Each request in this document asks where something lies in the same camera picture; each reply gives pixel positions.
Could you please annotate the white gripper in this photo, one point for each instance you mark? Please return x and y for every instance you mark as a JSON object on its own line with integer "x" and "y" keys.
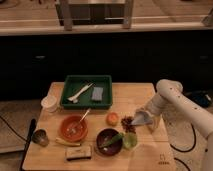
{"x": 142, "y": 117}

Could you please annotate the grey towel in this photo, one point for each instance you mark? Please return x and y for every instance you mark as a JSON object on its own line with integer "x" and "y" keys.
{"x": 97, "y": 93}

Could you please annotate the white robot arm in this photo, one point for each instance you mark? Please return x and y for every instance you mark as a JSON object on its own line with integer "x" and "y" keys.
{"x": 169, "y": 91}

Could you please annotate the dark red dried item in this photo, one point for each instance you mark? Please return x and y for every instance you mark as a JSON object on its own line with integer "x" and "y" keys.
{"x": 126, "y": 124}

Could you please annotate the green apple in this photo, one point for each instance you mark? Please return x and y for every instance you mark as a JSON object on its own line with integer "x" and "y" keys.
{"x": 129, "y": 140}

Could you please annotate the orange fruit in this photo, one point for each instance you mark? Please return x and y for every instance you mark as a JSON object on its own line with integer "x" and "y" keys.
{"x": 112, "y": 119}

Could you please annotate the green vegetable piece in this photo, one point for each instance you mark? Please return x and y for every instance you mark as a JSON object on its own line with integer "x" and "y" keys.
{"x": 114, "y": 139}

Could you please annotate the dark brown bowl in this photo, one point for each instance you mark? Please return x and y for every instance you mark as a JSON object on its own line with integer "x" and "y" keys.
{"x": 105, "y": 135}

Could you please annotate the clear spoon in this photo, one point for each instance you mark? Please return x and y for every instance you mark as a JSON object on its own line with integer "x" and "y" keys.
{"x": 81, "y": 120}

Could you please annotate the orange bowl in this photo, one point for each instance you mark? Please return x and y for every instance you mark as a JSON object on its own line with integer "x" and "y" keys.
{"x": 81, "y": 129}

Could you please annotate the brown sponge block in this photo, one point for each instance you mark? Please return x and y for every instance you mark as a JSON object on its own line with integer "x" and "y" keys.
{"x": 75, "y": 153}

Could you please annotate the green plastic tray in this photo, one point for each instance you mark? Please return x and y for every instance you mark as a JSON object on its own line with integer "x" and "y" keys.
{"x": 73, "y": 83}

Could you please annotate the yellow banana piece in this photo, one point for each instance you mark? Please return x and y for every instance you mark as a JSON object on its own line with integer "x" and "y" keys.
{"x": 66, "y": 143}

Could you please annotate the white paper cup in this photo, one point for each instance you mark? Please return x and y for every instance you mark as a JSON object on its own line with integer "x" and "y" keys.
{"x": 49, "y": 103}

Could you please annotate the small dark cup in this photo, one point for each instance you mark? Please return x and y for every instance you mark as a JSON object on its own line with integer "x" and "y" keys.
{"x": 40, "y": 137}

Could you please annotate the metal stool frame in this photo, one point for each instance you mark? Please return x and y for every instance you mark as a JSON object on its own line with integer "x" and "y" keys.
{"x": 94, "y": 12}

